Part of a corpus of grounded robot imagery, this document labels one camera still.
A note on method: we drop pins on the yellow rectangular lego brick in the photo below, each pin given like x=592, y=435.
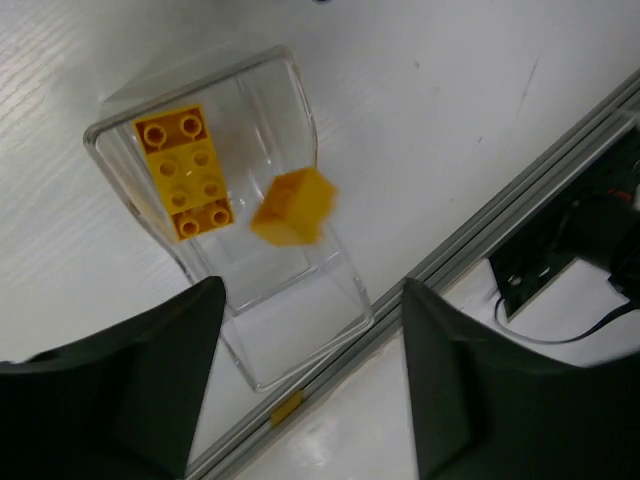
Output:
x=186, y=171

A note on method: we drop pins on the clear plastic container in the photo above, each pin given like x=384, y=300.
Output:
x=287, y=308

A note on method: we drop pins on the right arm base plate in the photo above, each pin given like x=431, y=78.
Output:
x=594, y=219

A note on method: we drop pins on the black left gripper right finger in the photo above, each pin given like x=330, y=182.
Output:
x=485, y=407

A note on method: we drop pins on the small yellow lego cube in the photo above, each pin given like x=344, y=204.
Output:
x=295, y=208

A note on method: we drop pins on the aluminium front rail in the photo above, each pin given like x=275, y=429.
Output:
x=521, y=198

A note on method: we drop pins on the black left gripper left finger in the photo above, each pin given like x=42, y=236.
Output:
x=122, y=403

